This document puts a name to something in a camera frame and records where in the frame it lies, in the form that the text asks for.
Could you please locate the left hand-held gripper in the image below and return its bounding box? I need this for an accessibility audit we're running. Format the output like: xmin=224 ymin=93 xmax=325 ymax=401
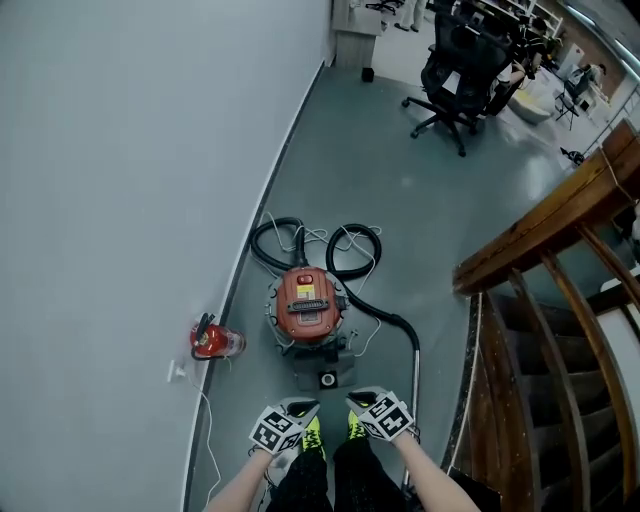
xmin=248 ymin=397 xmax=320 ymax=458

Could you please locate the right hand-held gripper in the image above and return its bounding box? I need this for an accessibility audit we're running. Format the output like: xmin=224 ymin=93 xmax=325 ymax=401
xmin=346 ymin=385 xmax=416 ymax=445

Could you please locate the person's right forearm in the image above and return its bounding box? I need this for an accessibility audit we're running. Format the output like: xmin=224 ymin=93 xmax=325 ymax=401
xmin=394 ymin=434 xmax=484 ymax=512

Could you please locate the person's left forearm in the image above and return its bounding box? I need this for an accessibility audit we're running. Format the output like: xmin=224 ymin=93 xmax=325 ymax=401
xmin=202 ymin=447 xmax=281 ymax=512

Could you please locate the person's right yellow shoe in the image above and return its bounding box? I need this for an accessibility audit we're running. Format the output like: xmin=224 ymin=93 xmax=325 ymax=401
xmin=347 ymin=412 xmax=371 ymax=444

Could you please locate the person's yellow shoe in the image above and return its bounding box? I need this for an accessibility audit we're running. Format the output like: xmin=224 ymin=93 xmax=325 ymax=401
xmin=299 ymin=414 xmax=326 ymax=461
xmin=347 ymin=412 xmax=371 ymax=444

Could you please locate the person's left yellow shoe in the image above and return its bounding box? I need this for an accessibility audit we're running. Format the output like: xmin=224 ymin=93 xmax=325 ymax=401
xmin=299 ymin=414 xmax=326 ymax=461

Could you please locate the metal vacuum wand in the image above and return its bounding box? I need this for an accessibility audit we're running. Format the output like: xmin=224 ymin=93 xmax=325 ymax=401
xmin=399 ymin=344 xmax=424 ymax=496

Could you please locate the person's left leg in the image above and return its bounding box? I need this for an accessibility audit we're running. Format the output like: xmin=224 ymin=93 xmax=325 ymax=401
xmin=267 ymin=447 xmax=334 ymax=512

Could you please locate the person's leg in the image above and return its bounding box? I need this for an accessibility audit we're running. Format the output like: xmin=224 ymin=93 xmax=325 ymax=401
xmin=267 ymin=447 xmax=334 ymax=512
xmin=332 ymin=439 xmax=406 ymax=512

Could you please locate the person's right leg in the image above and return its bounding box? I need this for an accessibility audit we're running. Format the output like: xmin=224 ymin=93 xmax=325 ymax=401
xmin=332 ymin=439 xmax=406 ymax=512

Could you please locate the red vacuum cleaner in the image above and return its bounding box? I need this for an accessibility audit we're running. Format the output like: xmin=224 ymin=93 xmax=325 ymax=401
xmin=263 ymin=267 xmax=351 ymax=359

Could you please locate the red fire extinguisher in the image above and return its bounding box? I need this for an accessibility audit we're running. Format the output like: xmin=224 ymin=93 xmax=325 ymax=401
xmin=188 ymin=312 xmax=247 ymax=362

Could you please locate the dark wooden staircase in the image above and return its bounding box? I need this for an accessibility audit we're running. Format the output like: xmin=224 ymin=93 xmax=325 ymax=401
xmin=469 ymin=289 xmax=640 ymax=512

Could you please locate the wooden stair railing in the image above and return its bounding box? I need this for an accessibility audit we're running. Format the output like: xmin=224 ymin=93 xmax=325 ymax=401
xmin=452 ymin=117 xmax=640 ymax=512

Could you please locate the black mesh office chair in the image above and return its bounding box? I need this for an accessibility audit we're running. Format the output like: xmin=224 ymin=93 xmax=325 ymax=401
xmin=401 ymin=7 xmax=516 ymax=159

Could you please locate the grey desk cabinet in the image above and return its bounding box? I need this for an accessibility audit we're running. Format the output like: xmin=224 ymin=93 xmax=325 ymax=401
xmin=332 ymin=0 xmax=386 ymax=69

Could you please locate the black folding chair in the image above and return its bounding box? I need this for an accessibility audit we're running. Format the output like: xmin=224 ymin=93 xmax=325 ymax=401
xmin=554 ymin=79 xmax=589 ymax=131

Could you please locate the white vacuum power cord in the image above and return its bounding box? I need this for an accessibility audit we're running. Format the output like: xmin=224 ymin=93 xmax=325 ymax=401
xmin=264 ymin=212 xmax=384 ymax=359

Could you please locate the white wall cable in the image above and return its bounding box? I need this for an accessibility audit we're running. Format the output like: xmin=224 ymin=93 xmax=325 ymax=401
xmin=179 ymin=372 xmax=224 ymax=506

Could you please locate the black vacuum hose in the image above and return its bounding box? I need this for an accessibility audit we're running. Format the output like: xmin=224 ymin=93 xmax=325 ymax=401
xmin=249 ymin=216 xmax=421 ymax=351

